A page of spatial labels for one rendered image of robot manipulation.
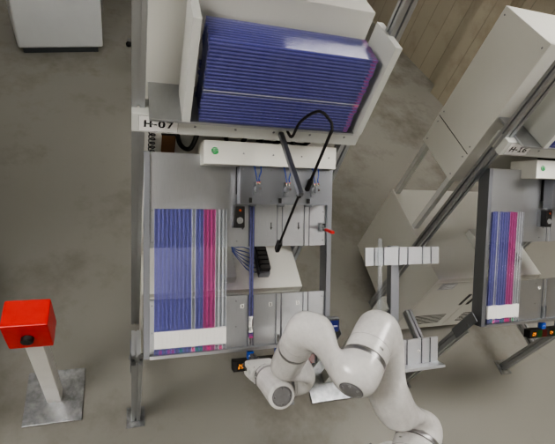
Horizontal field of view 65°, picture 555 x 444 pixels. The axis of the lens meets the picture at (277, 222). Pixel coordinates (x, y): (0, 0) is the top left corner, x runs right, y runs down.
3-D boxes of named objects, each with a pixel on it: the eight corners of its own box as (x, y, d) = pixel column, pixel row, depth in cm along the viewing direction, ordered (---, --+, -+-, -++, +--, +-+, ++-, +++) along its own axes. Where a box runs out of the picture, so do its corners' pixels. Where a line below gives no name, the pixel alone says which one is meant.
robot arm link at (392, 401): (395, 475, 119) (410, 423, 130) (439, 488, 111) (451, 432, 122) (329, 348, 98) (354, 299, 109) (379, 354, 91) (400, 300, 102)
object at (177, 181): (320, 244, 174) (325, 245, 169) (149, 247, 153) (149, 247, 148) (321, 161, 173) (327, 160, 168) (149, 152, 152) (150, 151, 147)
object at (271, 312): (321, 336, 173) (324, 338, 170) (149, 352, 152) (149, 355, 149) (321, 289, 173) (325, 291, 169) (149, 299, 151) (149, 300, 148)
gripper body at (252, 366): (251, 389, 140) (243, 376, 150) (281, 386, 143) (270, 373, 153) (252, 366, 139) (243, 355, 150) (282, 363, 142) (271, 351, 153)
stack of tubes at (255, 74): (347, 132, 149) (380, 61, 130) (197, 121, 133) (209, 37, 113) (336, 110, 157) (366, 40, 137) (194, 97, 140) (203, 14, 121)
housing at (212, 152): (320, 172, 174) (336, 169, 161) (197, 166, 158) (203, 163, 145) (321, 151, 174) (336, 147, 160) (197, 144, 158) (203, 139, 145)
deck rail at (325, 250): (322, 336, 176) (329, 342, 171) (318, 337, 176) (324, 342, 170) (326, 161, 174) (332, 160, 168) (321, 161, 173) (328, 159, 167)
